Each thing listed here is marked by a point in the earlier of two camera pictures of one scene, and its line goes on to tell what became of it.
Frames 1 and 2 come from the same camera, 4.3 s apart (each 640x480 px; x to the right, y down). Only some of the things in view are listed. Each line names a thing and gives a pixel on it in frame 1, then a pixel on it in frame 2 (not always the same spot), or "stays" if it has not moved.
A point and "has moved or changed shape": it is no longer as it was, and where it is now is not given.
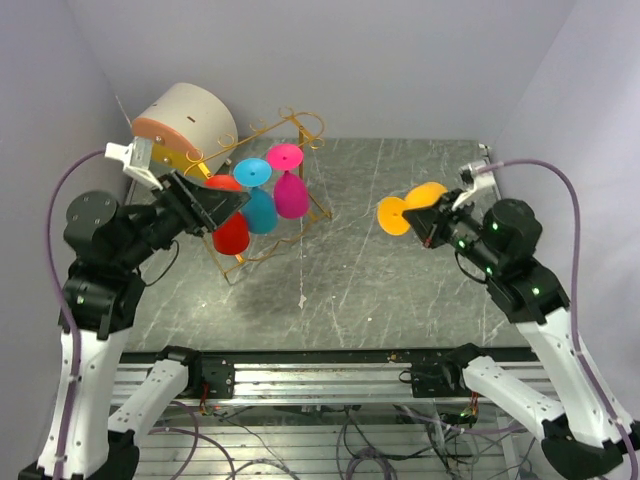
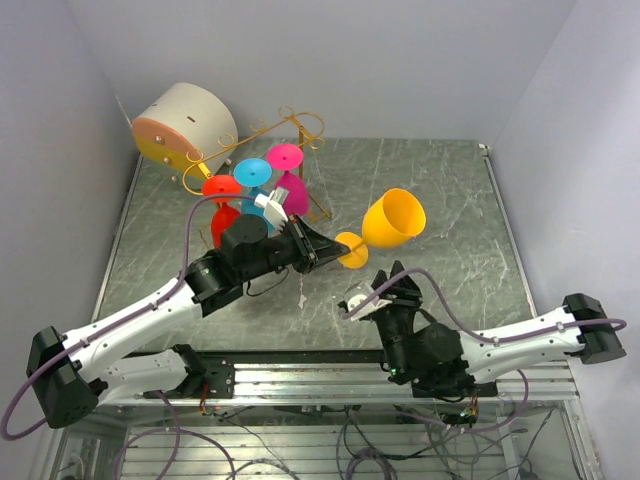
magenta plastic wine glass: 291,195 stays
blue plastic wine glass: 262,207 stays
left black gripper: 198,207 to 312,247
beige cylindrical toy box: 193,129 stays
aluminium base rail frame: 330,415 stays
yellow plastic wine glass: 390,214 has moved or changed shape
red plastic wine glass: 232,235 stays
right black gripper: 430,223 to 406,292
